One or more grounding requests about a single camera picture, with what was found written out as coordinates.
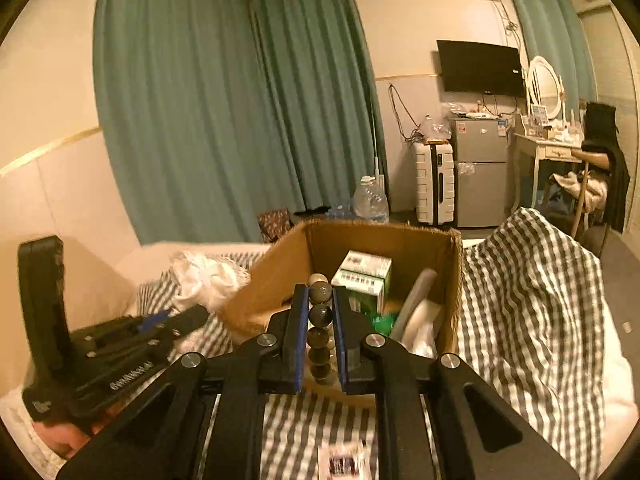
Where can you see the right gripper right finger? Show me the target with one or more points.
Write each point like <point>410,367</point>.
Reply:
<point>436,418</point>

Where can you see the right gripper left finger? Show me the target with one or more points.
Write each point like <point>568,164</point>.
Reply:
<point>202,418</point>

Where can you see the white snack sachet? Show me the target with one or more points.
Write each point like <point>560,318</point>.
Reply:
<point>344,461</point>

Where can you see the green plastic bag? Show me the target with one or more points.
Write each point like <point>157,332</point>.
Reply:
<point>384,323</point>

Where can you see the green chewing gum box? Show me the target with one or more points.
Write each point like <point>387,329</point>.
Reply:
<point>367,280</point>

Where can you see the person left hand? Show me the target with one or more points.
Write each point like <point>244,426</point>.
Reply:
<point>66,439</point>

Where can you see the beige pillow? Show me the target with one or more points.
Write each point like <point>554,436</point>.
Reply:
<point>94,292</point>

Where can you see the checkered bed blanket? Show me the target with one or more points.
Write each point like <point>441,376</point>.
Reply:
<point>532,318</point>

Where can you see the cardboard box with white tape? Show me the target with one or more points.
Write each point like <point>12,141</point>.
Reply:
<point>311,253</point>

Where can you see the patterned brown bag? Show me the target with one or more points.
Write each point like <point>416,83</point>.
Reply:
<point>274,224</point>

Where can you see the large clear water jug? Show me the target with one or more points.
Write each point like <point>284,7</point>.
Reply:
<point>369,202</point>

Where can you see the white suitcase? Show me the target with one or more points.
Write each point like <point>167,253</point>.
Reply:
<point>434,183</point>

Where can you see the white vanity table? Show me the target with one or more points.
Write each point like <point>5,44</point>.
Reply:
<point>530,153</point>

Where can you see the silver mini fridge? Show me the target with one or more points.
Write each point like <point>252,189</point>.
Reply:
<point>480,154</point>

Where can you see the green curtain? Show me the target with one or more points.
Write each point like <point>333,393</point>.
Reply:
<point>215,111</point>
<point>552,29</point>

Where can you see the white oval vanity mirror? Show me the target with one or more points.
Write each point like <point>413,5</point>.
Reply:
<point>545,92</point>

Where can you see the white louvered wardrobe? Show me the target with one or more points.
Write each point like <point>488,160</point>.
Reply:
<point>615,61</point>

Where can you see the black wall television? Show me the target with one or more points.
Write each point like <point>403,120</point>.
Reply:
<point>474,67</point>

